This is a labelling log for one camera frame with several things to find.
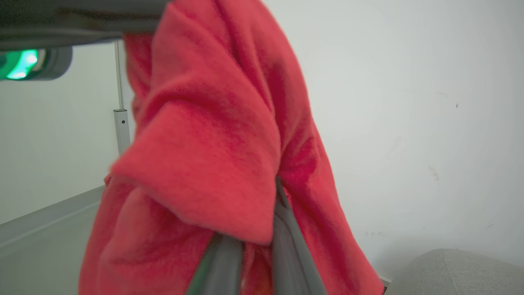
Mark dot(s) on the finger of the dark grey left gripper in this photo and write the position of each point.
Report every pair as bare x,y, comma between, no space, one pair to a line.
221,266

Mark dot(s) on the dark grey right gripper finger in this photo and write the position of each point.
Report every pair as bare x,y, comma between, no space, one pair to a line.
292,258

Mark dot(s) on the grey gripper green band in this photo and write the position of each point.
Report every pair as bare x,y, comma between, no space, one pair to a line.
32,63

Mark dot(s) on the red fleece garment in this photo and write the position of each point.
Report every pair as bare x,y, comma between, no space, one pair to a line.
213,155

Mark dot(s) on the grey fabric cushion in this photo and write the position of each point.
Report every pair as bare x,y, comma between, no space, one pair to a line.
458,272

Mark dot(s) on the grey metal wall post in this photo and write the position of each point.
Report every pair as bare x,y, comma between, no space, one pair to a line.
120,114

